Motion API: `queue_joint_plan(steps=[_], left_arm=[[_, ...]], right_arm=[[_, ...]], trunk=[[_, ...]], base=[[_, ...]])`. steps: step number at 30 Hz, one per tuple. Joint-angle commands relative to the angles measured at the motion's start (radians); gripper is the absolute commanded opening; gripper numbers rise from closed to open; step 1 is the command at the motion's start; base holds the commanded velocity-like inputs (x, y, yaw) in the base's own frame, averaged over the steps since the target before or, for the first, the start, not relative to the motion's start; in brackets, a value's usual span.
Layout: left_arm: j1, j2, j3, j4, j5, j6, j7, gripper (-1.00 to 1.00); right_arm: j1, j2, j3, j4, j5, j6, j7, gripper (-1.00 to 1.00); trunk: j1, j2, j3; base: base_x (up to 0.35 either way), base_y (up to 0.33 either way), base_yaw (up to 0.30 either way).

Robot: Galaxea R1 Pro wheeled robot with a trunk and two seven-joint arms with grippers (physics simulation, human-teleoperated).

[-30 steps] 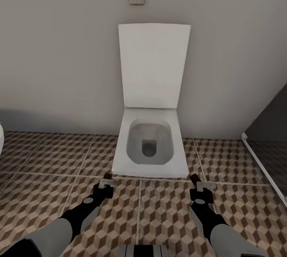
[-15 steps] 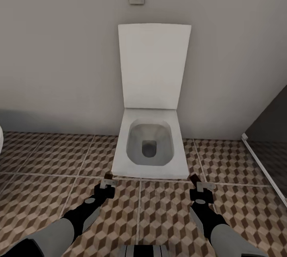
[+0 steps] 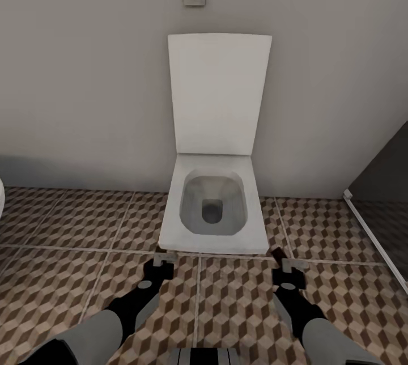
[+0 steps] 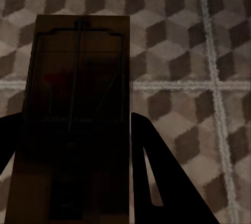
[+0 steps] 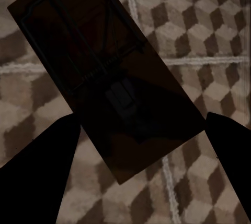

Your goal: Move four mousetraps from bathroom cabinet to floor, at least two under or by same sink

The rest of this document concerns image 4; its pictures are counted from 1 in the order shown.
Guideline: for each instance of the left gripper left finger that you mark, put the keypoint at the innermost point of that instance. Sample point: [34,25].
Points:
[10,130]

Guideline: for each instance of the mousetrap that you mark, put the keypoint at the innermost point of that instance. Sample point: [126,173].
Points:
[72,163]

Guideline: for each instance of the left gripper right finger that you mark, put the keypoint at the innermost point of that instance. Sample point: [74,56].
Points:
[183,204]

